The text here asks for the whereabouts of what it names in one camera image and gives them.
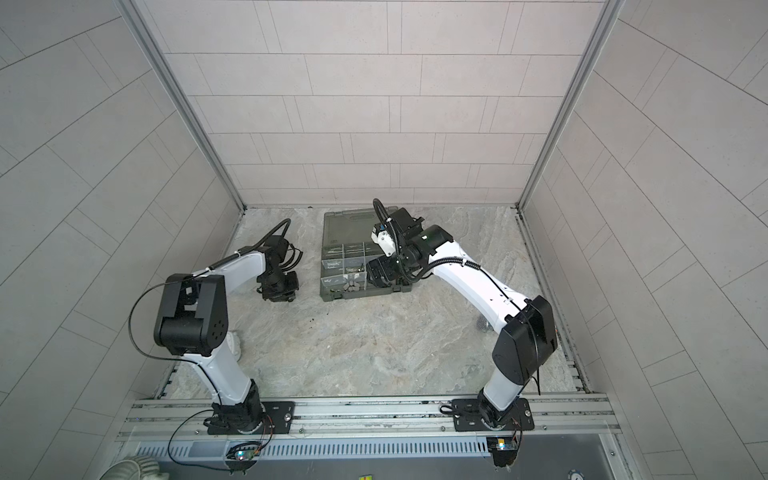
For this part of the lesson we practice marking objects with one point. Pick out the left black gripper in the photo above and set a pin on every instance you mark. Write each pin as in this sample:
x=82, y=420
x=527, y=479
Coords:
x=292, y=289

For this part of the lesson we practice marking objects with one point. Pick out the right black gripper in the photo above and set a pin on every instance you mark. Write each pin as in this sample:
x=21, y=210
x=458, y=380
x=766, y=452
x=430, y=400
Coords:
x=389, y=272

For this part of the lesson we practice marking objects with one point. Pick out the grey compartment organizer box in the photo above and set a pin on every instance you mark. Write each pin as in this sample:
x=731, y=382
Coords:
x=347, y=248

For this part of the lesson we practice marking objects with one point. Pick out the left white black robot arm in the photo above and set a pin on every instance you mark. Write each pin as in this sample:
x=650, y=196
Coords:
x=193, y=319

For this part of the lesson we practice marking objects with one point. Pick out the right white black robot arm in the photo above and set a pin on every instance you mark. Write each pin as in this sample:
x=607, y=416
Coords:
x=525, y=327

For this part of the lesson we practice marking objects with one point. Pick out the white square clock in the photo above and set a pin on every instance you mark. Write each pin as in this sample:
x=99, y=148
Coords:
x=234, y=345

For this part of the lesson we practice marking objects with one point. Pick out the glitter tube with cap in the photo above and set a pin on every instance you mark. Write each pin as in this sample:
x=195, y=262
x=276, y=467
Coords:
x=483, y=325

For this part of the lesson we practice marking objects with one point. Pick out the left controller board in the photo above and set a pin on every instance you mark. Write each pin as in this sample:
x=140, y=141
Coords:
x=243, y=456

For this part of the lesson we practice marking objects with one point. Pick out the controller board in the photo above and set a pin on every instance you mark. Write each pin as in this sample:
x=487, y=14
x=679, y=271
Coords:
x=503, y=450
x=243, y=456

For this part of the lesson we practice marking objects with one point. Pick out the right controller board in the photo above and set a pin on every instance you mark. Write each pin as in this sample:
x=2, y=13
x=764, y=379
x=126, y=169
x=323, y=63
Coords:
x=503, y=450

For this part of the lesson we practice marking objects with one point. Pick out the white fan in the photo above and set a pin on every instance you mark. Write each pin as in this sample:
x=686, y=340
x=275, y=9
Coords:
x=135, y=468

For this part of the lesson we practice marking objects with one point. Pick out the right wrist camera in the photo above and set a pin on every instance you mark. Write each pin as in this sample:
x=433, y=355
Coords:
x=382, y=237

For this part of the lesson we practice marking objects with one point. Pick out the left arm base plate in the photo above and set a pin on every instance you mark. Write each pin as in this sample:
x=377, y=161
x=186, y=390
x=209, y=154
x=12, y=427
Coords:
x=249, y=418

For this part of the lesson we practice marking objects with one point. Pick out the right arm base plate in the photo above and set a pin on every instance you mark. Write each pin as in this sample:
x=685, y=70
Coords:
x=477, y=415

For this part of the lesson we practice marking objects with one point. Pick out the aluminium rail frame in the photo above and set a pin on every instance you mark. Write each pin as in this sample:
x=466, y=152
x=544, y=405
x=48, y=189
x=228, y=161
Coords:
x=378, y=417

